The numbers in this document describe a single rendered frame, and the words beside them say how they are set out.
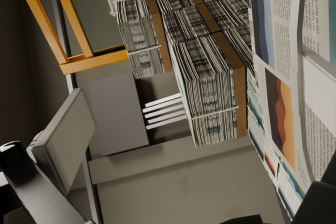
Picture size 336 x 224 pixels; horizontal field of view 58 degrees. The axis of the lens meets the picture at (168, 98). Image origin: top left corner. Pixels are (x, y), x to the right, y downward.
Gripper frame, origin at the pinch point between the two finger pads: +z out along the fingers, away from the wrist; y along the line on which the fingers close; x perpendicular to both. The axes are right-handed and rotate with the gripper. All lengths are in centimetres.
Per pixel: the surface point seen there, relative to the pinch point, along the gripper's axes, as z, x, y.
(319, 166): 2.5, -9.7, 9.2
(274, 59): 10.5, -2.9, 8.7
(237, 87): 89, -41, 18
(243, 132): 96, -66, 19
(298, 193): 53, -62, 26
